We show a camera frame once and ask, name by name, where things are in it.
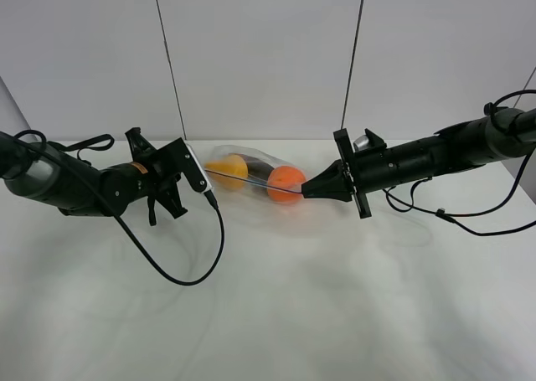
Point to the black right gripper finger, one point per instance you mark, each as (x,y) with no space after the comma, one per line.
(332,183)

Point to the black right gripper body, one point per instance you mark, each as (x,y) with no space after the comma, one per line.
(359,167)

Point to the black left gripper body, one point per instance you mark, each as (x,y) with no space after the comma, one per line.
(160,178)

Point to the clear zip bag blue seal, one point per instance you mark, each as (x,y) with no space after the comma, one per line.
(224,150)

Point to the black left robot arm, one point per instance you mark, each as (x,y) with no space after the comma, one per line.
(46,172)

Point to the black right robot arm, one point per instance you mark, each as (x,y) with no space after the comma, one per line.
(503,134)

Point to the orange fruit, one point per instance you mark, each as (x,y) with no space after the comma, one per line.
(284,184)

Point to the yellow pear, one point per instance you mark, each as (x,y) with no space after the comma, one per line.
(230,171)

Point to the dark purple eggplant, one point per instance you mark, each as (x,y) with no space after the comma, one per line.
(258,171)

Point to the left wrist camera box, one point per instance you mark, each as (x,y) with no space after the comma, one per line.
(194,172)

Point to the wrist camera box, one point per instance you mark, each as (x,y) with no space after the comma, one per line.
(194,172)
(369,141)

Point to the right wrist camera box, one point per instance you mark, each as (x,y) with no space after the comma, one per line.
(369,141)

